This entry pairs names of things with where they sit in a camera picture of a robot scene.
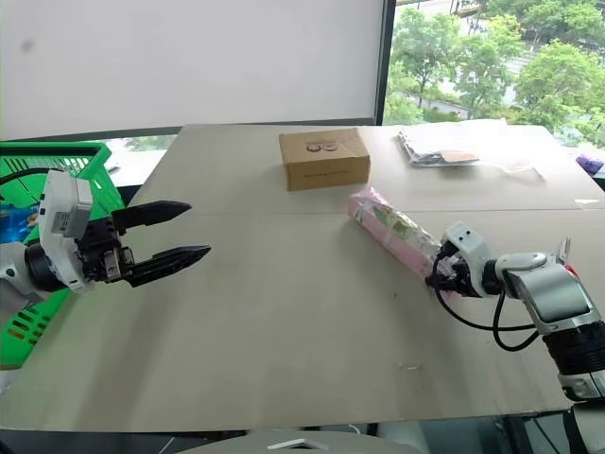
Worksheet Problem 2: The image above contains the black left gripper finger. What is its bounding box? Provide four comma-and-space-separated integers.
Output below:
124, 244, 213, 289
112, 200, 193, 236

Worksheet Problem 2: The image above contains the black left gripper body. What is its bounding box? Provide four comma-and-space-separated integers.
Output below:
74, 215, 137, 286

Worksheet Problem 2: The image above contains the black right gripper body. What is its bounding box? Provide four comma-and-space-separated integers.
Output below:
437, 250, 484, 299

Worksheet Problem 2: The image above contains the pink long package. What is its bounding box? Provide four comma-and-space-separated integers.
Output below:
347, 185, 456, 297

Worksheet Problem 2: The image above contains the green plastic basket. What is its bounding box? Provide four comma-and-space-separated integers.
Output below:
0, 140, 127, 372

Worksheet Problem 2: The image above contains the blue packet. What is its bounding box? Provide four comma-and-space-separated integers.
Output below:
0, 196, 44, 248

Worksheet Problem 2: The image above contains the clear bag with papers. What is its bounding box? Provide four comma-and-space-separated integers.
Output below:
395, 124, 481, 168

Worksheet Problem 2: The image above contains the crumpled clear plastic wrap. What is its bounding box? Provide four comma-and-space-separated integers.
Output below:
465, 116, 548, 183

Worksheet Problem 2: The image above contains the brown cardboard box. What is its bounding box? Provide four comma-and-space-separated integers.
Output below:
278, 127, 372, 193

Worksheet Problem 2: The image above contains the white roller blind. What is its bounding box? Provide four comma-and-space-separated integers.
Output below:
0, 0, 387, 143

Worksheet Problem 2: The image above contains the purple object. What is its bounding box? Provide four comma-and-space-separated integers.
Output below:
575, 151, 605, 177

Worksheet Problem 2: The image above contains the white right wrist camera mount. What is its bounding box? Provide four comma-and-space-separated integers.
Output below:
441, 220, 495, 298

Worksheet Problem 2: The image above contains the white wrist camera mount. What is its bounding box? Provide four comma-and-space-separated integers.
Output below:
36, 168, 95, 295
441, 220, 495, 298

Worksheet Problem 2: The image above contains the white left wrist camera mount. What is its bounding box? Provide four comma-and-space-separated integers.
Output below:
36, 168, 95, 295

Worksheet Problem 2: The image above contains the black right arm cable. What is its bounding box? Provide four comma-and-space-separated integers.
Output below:
433, 283, 541, 354

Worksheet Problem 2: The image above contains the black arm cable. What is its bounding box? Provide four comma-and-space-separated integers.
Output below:
0, 166, 51, 189
433, 283, 541, 354

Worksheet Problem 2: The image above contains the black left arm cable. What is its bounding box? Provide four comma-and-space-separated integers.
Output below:
0, 166, 51, 189

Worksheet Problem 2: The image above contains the black window frame post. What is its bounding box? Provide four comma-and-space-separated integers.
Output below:
374, 0, 397, 128

